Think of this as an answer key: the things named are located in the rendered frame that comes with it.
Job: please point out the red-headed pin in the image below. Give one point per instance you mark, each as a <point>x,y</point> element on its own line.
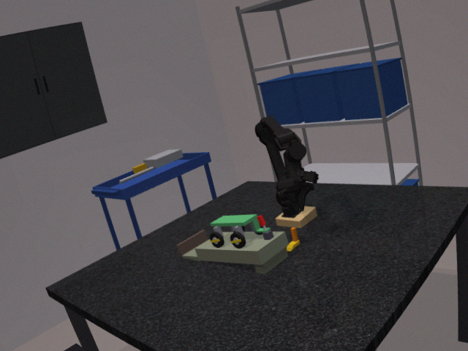
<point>261,221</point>

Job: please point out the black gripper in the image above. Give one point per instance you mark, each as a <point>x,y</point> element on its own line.
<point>296,190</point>

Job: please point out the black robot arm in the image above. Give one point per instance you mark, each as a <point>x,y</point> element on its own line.
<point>277,139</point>

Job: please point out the green wheeled trolley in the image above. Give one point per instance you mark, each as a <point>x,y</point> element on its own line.
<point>236,224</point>

